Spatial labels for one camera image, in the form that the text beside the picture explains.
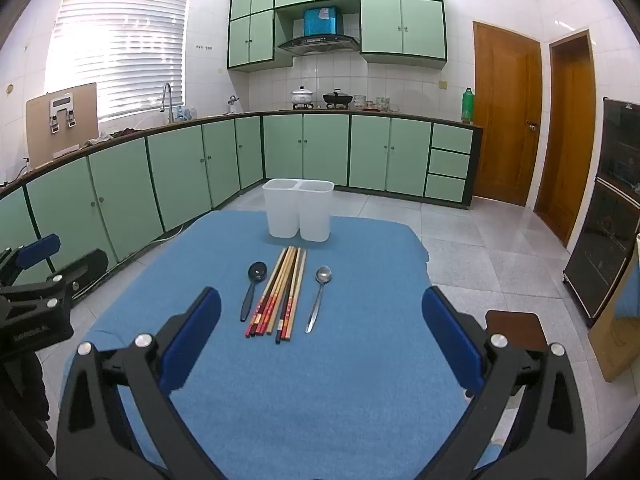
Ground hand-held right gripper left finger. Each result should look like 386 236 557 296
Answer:
56 286 236 480

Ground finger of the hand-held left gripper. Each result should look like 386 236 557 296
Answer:
45 249 109 302
0 234 62 286

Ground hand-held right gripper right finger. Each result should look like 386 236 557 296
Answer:
421 285 588 480

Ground bundle of mixed chopsticks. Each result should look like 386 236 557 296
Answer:
244 245 307 345

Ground metal spoon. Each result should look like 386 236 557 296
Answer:
305 265 333 334

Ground white double utensil holder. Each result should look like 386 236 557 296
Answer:
262 178 335 243

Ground brown stool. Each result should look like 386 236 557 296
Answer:
485 310 546 351

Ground blue table cloth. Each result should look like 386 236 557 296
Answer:
60 210 501 480

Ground cloth on counter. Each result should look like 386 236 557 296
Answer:
84 129 147 147

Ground wooden board with clips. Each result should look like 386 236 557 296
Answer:
26 82 99 168

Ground cardboard box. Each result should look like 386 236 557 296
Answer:
587 247 640 383

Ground blue cloth in box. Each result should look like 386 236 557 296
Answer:
616 262 640 320

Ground metal kitchen faucet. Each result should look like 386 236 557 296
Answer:
161 83 176 124

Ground black glass-door cabinet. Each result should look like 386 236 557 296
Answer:
563 97 640 328

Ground white window blinds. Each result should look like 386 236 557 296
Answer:
44 0 192 122

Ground green lower kitchen cabinets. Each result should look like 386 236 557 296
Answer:
0 111 485 311

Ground green kitchen cabinets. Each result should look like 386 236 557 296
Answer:
0 111 485 311
227 0 447 72

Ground narrow wooden door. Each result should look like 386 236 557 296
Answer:
533 31 597 247

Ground wide wooden door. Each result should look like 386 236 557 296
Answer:
472 21 543 207

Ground jars and bowls on counter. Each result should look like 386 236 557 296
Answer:
353 94 401 113

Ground black wok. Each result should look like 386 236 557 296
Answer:
322 88 354 109

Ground green upper kitchen cabinets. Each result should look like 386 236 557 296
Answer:
227 0 447 72

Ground black range hood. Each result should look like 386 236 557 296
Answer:
277 5 361 56

